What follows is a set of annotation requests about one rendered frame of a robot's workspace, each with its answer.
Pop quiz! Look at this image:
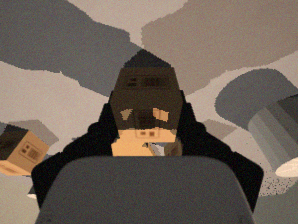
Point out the brown cardboard carton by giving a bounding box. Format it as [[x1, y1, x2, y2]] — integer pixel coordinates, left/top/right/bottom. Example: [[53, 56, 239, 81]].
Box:
[[0, 130, 50, 176]]

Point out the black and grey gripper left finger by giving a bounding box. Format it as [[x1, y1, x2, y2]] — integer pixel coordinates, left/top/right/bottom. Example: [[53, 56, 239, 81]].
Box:
[[31, 91, 119, 211]]

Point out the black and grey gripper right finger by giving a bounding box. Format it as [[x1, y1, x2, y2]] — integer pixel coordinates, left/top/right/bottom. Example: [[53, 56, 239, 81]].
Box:
[[176, 90, 264, 214]]

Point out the tan cardboard carton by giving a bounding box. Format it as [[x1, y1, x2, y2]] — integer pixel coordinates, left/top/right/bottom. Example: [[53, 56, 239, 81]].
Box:
[[110, 67, 183, 142], [164, 137, 183, 156]]

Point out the white cylinder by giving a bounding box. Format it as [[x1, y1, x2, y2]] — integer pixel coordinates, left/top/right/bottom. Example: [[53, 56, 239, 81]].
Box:
[[27, 185, 36, 199]]

